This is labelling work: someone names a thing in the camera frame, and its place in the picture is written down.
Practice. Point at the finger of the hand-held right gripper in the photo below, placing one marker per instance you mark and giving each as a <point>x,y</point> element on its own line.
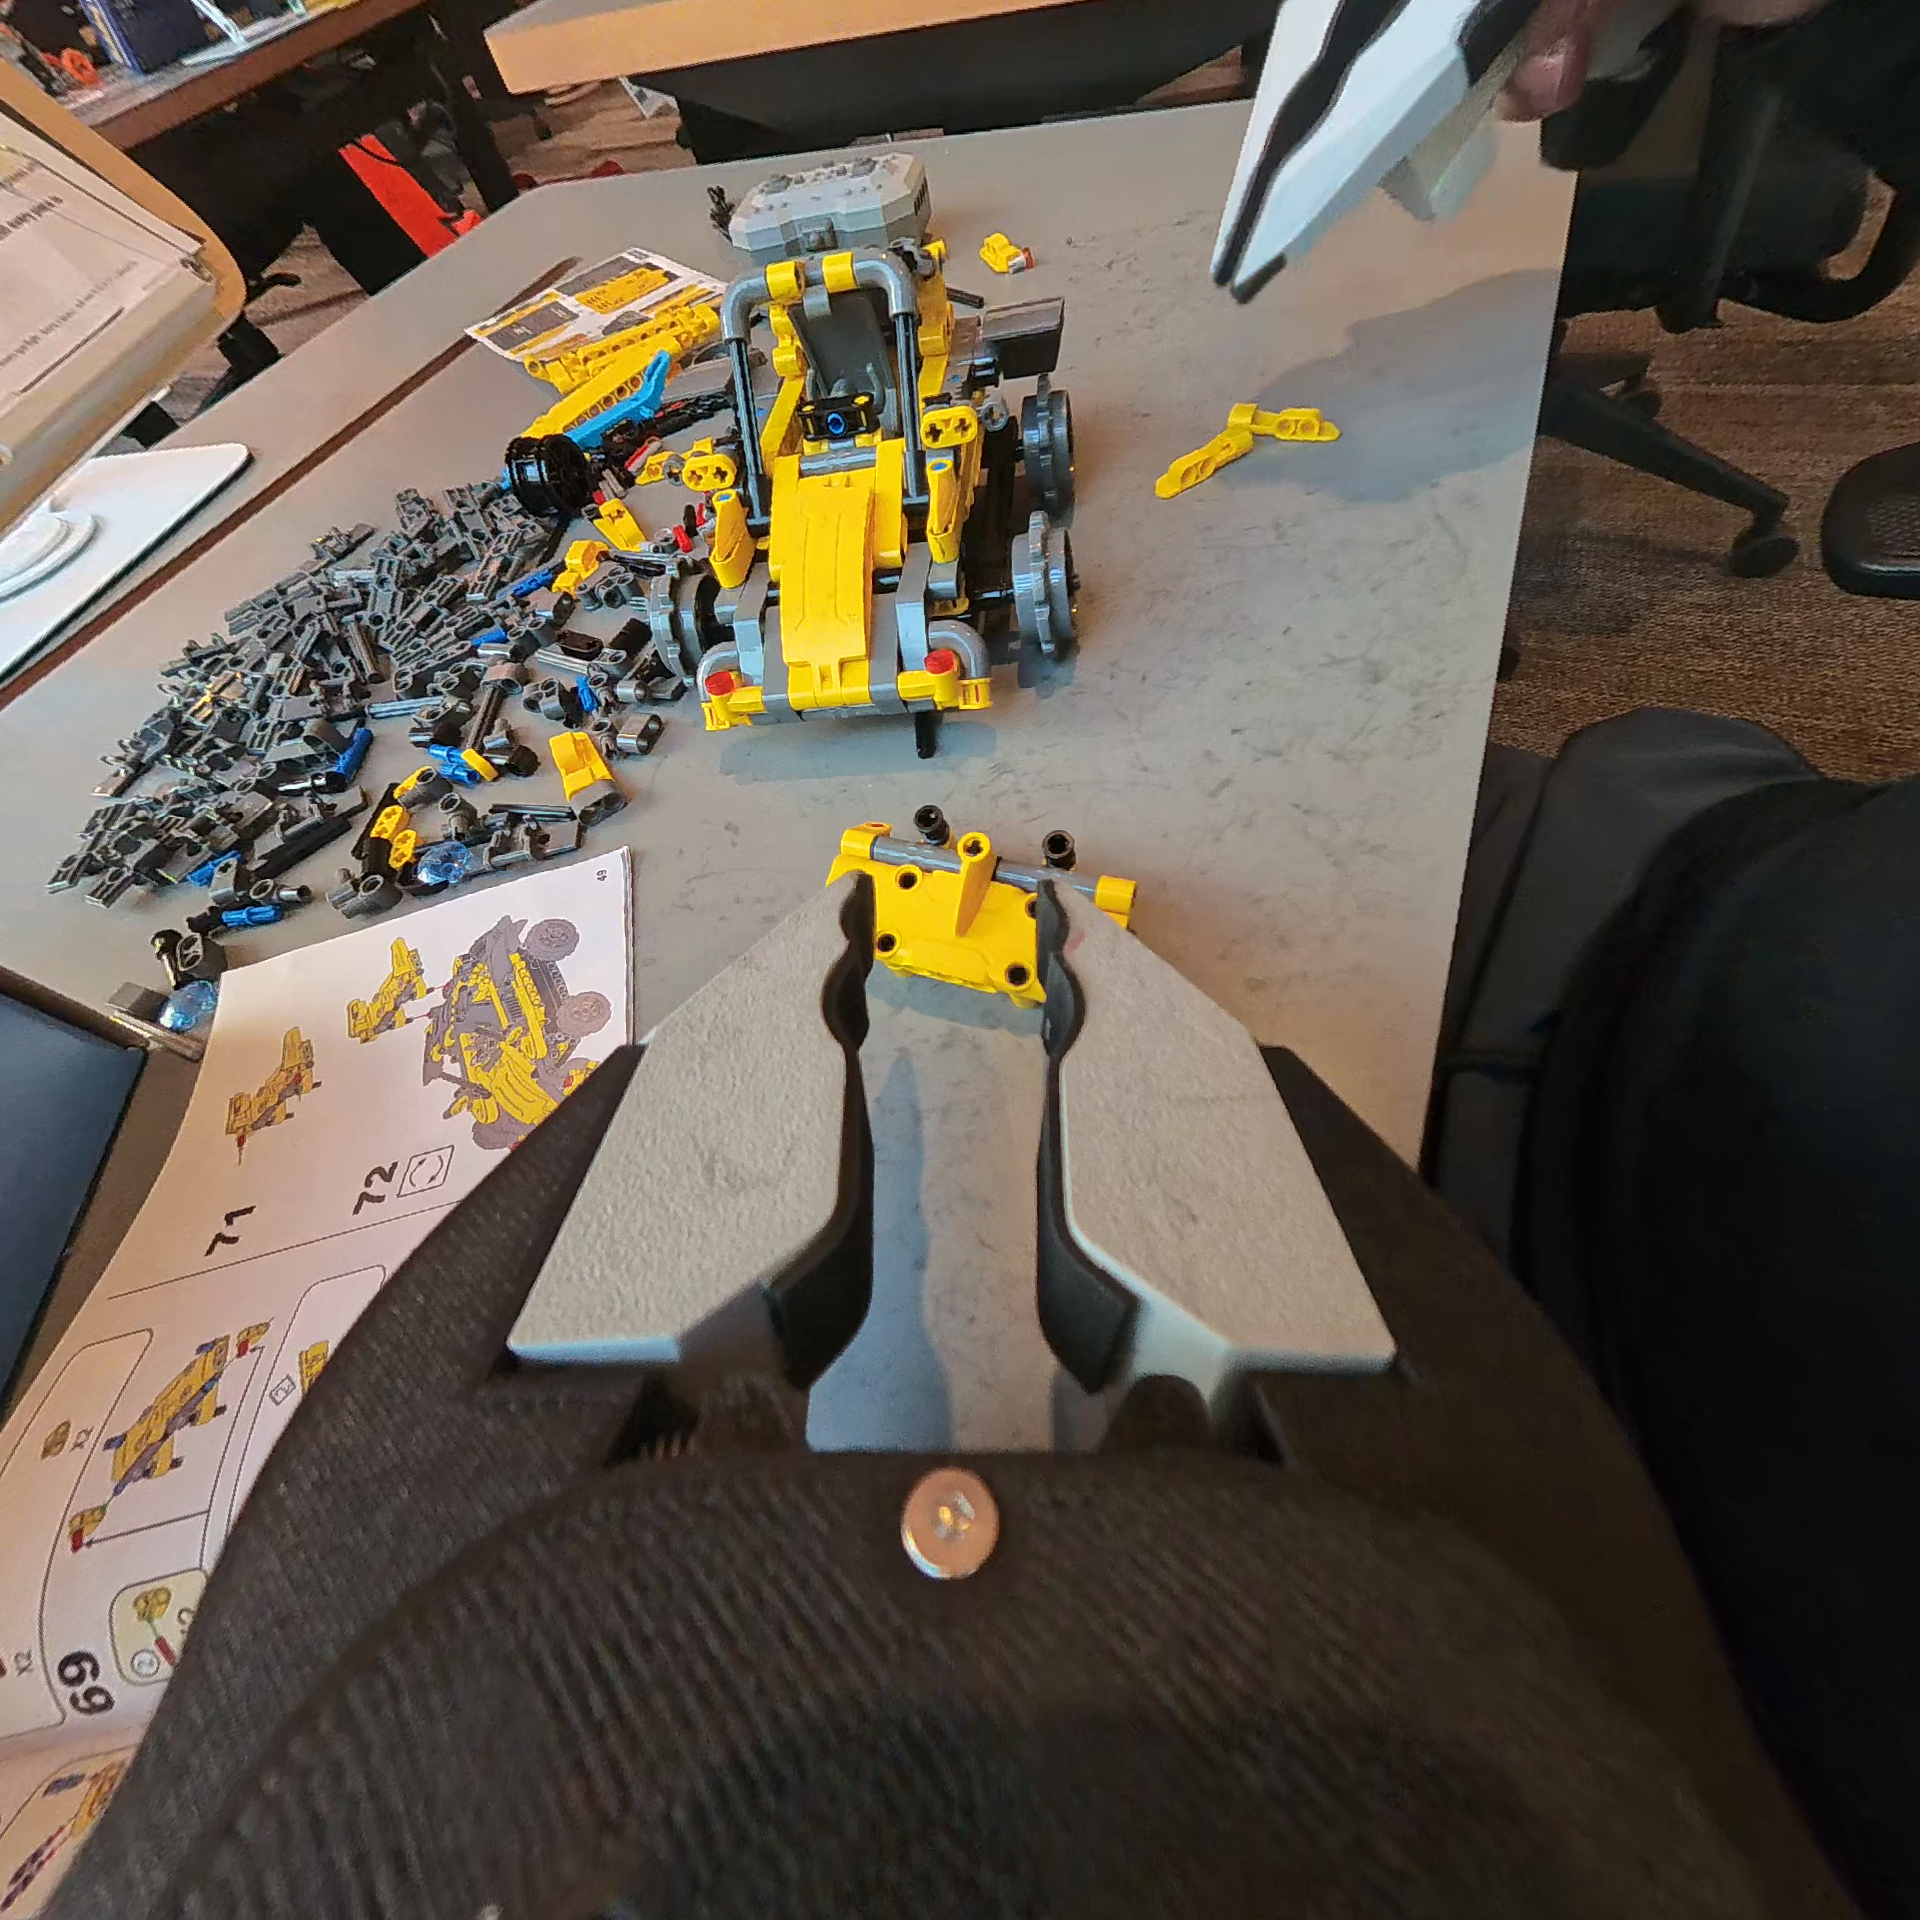
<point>1275,136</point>
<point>1396,136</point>

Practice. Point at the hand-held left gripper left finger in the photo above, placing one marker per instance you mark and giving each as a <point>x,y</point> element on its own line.
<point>691,1184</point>

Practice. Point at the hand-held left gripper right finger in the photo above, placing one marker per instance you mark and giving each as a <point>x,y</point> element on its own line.
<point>1215,1184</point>

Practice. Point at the small yellow brick assembly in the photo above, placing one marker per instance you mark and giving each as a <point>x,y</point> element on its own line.
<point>943,914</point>

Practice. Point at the yellow brick vehicle model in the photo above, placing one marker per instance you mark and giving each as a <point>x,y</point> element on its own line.
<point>842,494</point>

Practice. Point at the wooden desk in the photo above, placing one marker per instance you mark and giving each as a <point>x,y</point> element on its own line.
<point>223,44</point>

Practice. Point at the person's right hand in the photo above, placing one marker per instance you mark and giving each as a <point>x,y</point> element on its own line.
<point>1545,67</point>

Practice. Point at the small yellow brick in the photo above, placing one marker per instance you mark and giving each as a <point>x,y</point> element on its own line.
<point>1003,252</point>

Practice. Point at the small yellow connector piece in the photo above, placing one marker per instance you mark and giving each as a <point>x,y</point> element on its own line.
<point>1201,459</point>

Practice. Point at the instruction booklet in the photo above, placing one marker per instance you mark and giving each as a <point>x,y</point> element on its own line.
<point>376,1080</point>

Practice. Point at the grey battery box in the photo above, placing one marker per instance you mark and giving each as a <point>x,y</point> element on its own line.
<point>833,203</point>

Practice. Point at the person's dark clothing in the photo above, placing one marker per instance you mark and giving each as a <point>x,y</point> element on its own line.
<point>1723,1200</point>

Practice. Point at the grey table with wood edge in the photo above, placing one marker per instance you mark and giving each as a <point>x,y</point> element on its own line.
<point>749,29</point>

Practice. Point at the pile of grey brick pieces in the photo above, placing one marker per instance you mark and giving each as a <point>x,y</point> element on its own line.
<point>301,676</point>

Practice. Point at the large yellow panel brick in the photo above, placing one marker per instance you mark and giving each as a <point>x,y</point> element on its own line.
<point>601,392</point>
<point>631,339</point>

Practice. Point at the black wheel tyre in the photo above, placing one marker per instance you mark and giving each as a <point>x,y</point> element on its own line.
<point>548,472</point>

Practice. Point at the orange bag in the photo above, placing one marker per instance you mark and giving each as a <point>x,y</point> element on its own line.
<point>399,196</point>

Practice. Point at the white metal stand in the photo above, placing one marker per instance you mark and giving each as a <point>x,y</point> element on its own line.
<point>89,524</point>

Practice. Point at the printed paper sheet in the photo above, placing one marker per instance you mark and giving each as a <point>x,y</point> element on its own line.
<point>76,283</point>

